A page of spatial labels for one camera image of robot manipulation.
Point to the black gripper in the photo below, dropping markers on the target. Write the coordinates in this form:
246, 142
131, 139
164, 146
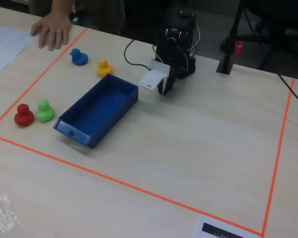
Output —
169, 80

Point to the blue toy duck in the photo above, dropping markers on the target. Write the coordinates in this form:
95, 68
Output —
79, 58

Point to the person's bare forearm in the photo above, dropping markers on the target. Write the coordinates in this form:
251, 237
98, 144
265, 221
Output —
62, 6

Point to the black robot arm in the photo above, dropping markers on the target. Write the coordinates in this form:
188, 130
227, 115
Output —
186, 27

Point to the yellow toy duck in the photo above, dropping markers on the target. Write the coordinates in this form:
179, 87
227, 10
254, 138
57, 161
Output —
103, 69

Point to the blue plastic box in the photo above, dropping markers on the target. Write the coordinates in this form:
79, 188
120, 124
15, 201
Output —
99, 109

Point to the green toy duck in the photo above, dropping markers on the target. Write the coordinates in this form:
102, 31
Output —
44, 112

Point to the red toy duck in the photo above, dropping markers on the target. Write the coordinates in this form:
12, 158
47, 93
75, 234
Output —
23, 116

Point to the person's bare hand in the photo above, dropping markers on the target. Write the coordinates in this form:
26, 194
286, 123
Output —
53, 27

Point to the red clamp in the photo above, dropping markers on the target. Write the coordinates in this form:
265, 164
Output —
239, 48

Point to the orange tape strip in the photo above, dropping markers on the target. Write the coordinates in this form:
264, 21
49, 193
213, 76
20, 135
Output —
129, 183
39, 75
279, 153

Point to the black office chair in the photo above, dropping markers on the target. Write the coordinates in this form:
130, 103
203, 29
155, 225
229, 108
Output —
273, 22

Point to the white paper with black bar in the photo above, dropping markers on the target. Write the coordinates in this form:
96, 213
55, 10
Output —
221, 229

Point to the white printed paper sheet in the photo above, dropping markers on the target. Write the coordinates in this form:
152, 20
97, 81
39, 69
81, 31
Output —
5, 47

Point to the clear plastic bag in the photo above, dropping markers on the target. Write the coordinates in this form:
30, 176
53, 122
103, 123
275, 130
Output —
2, 215

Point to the white gripper camera box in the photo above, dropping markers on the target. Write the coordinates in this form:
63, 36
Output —
152, 75

